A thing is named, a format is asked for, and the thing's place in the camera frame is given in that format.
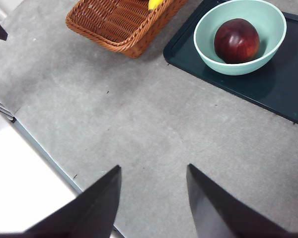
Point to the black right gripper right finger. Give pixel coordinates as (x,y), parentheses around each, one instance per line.
(221,213)

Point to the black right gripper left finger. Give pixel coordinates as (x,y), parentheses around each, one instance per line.
(89,213)

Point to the teal ceramic bowl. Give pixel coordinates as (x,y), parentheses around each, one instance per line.
(238,68)

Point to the dark red plum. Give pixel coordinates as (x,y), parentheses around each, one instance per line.
(236,41)

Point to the brown wicker basket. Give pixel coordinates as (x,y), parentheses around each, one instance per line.
(119,27)

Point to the black rectangular tray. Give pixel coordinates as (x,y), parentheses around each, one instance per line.
(275,94)

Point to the yellow banana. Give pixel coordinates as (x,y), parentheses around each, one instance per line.
(154,3)

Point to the grey aluminium frame rail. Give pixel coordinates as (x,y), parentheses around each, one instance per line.
(1,107)

